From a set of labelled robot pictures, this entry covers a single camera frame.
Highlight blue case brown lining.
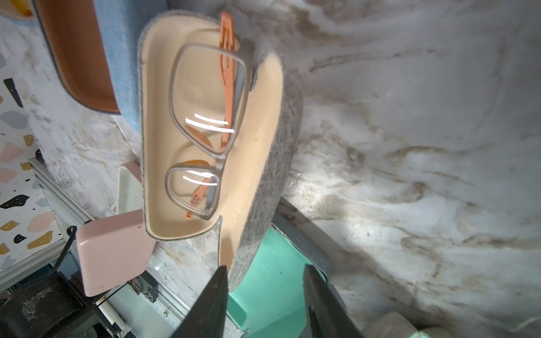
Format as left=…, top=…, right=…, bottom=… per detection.
left=32, top=1, right=168, bottom=131

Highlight pink open glasses case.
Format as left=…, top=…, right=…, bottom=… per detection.
left=116, top=161, right=143, bottom=214

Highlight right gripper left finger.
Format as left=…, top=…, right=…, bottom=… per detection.
left=170, top=266, right=228, bottom=338

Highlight grey case with glasses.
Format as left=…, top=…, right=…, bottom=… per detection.
left=138, top=11, right=302, bottom=290

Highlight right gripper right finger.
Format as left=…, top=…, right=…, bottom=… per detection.
left=301, top=265, right=363, bottom=338

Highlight grey case mint lining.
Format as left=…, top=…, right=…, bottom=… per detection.
left=227, top=199, right=332, bottom=337

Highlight pink closed glasses case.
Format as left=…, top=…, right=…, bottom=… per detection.
left=76, top=209, right=156, bottom=297

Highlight grey orange eyeglasses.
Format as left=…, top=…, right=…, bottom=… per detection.
left=165, top=12, right=254, bottom=220

